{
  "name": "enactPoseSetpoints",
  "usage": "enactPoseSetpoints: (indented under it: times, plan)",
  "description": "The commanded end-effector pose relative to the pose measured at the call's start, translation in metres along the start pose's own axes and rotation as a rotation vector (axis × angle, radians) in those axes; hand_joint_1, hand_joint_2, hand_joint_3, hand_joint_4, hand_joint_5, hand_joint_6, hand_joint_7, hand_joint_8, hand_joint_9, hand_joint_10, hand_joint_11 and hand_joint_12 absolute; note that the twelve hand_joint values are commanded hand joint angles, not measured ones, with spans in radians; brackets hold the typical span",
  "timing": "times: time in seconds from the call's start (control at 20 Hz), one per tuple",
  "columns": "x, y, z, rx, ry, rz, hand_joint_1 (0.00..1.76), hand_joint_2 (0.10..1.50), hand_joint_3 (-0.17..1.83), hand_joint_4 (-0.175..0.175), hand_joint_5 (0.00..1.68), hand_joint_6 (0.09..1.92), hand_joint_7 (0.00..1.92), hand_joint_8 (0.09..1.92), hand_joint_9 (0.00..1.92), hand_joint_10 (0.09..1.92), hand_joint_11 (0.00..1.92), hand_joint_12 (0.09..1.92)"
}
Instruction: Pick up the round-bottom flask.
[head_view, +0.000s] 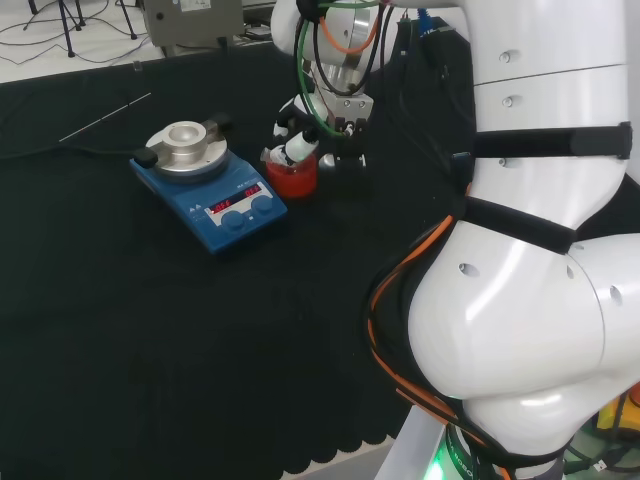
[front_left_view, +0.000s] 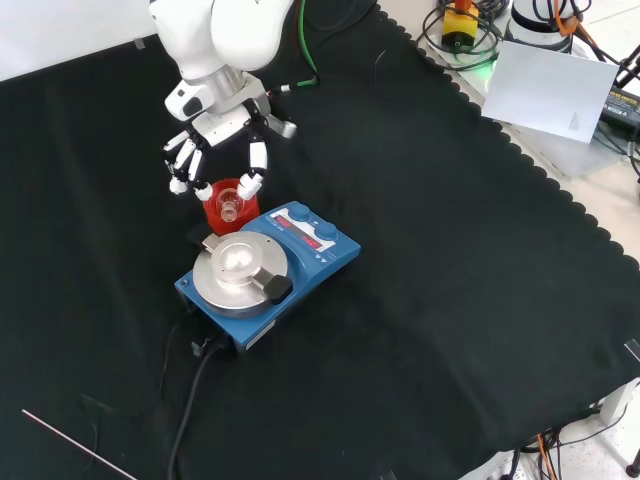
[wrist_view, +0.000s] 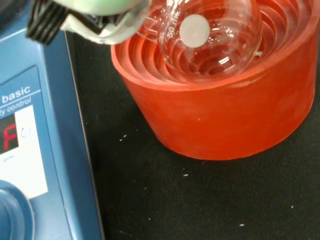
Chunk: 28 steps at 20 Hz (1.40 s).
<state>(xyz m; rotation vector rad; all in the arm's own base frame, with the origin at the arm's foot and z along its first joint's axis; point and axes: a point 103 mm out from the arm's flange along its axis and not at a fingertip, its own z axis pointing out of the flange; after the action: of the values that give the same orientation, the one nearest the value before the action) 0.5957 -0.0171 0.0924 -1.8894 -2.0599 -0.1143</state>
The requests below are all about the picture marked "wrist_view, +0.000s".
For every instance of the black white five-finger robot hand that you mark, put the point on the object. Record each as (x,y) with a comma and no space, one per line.
(82,7)

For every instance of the orange stepped flask stand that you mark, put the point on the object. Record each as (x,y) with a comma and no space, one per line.
(220,117)

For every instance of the blue-base heater with steel plate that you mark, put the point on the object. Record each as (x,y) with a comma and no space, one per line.
(60,150)

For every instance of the black bench cloth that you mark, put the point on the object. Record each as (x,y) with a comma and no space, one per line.
(200,200)

